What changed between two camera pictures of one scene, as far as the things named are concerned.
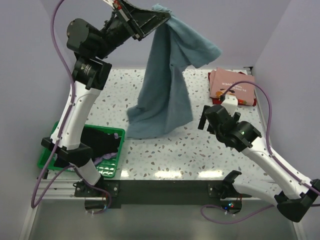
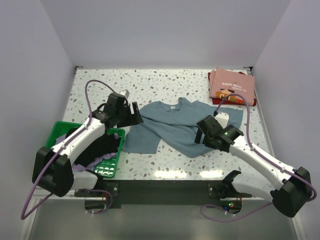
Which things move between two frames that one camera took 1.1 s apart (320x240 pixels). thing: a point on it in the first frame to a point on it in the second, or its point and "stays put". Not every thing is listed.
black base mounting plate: (150, 193) stays put
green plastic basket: (106, 167) stays put
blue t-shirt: (165, 101) to (171, 127)
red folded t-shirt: (241, 102) stays put
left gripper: (149, 19) to (133, 119)
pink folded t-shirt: (221, 80) stays put
